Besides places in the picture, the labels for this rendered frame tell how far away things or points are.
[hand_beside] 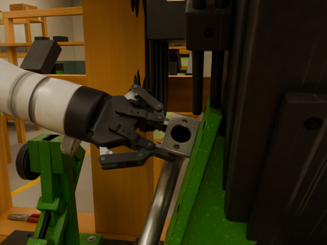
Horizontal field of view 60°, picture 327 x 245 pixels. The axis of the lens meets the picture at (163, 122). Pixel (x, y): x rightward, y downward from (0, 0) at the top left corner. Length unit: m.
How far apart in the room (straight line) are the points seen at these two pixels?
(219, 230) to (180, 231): 0.04
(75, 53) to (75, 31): 0.84
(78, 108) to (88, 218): 0.53
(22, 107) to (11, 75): 0.05
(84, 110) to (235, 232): 0.23
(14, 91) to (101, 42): 0.29
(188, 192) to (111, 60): 0.44
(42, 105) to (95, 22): 0.31
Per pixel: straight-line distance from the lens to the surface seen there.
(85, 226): 0.83
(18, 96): 0.42
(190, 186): 0.27
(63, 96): 0.39
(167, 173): 0.45
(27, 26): 5.71
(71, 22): 12.53
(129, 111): 0.39
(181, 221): 0.29
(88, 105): 0.38
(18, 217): 0.92
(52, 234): 0.62
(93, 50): 0.67
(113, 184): 0.72
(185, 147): 0.36
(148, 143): 0.37
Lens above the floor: 1.32
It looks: 13 degrees down
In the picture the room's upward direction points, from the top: straight up
